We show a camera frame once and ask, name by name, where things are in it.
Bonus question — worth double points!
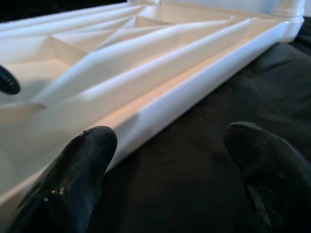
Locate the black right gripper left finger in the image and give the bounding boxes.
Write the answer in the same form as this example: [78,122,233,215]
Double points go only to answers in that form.
[7,125,118,233]

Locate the black plastic table cover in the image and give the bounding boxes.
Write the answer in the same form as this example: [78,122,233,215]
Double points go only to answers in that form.
[0,0,311,233]

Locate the white plastic table top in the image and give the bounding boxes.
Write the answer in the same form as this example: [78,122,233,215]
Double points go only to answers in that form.
[0,0,306,219]

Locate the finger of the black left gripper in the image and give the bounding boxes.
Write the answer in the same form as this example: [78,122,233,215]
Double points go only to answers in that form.
[0,64,21,95]

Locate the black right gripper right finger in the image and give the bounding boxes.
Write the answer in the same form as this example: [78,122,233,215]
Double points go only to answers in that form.
[223,121,311,233]

